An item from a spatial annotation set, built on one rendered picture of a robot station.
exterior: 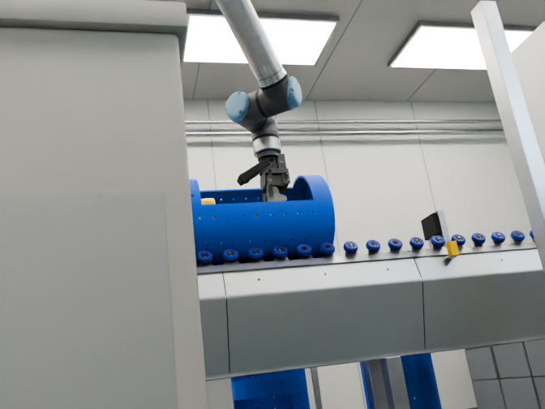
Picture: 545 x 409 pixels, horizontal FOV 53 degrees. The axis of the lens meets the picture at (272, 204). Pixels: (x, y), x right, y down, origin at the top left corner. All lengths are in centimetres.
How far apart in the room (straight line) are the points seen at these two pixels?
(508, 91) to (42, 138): 147
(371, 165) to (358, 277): 424
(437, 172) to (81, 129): 562
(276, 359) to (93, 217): 103
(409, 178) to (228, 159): 194
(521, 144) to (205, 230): 97
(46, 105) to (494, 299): 149
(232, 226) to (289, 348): 38
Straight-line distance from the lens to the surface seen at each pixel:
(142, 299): 63
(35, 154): 69
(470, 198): 626
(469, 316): 183
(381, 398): 183
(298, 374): 209
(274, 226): 161
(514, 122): 183
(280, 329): 158
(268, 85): 162
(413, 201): 589
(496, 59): 192
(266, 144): 175
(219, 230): 158
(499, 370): 493
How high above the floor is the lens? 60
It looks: 18 degrees up
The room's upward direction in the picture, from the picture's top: 7 degrees counter-clockwise
